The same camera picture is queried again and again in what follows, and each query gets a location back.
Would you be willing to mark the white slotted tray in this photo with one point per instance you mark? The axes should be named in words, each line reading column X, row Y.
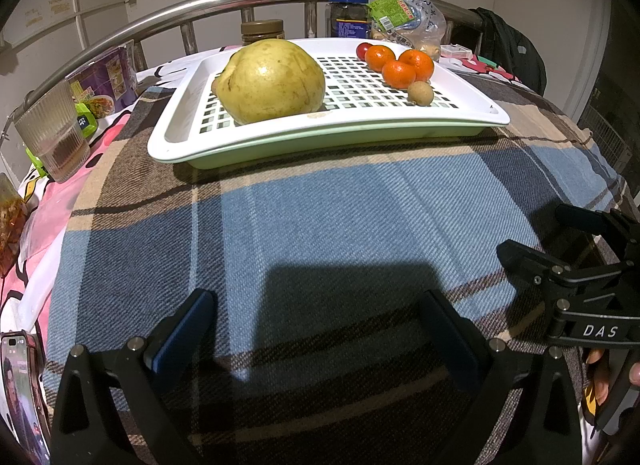
column 350, row 117

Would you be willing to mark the brown lid jar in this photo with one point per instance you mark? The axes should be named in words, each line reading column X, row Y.
column 262, row 32

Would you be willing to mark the green packet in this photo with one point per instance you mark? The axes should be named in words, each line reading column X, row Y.
column 92, row 115

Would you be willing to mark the small green item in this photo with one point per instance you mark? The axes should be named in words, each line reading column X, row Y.
column 485, row 62

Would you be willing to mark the clear plastic snack bag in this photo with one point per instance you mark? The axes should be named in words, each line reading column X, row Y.
column 407, row 20

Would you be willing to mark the smartphone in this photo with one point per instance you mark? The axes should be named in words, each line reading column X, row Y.
column 20, row 395

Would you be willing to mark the brown round fruit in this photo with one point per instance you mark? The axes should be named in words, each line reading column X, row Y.
column 419, row 93

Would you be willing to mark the small white box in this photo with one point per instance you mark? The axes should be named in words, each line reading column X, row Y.
column 457, row 51

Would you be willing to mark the plaid blanket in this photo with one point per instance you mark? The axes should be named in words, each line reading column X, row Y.
column 325, row 225

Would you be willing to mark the person's right hand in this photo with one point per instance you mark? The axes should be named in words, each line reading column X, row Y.
column 597, row 385

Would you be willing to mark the ribbed glass cup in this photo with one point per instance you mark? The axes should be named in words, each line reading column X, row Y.
column 52, row 137

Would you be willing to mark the blue lid jar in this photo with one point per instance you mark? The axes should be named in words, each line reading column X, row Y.
column 350, row 15

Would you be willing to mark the orange mandarin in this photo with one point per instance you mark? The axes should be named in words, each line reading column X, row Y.
column 378, row 56
column 398, row 75
column 420, row 63

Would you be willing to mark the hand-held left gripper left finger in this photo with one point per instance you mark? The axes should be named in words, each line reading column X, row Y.
column 182, row 335

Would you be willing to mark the black backpack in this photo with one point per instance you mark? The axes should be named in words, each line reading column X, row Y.
column 510, row 55

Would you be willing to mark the large yellow-green pomelo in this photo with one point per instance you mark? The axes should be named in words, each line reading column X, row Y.
column 270, row 80

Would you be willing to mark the purple box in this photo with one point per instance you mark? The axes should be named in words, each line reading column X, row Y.
column 107, row 75

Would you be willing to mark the red tomato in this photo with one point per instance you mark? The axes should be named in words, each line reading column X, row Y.
column 362, row 50

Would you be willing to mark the glass jar with food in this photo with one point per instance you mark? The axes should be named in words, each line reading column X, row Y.
column 10, row 225

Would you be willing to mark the green base tray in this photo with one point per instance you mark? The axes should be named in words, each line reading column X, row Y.
column 300, row 146

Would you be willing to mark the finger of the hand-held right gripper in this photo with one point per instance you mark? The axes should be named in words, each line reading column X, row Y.
column 580, row 217
column 530, row 262

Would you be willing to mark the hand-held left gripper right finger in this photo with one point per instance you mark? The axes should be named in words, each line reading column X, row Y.
column 450, row 340

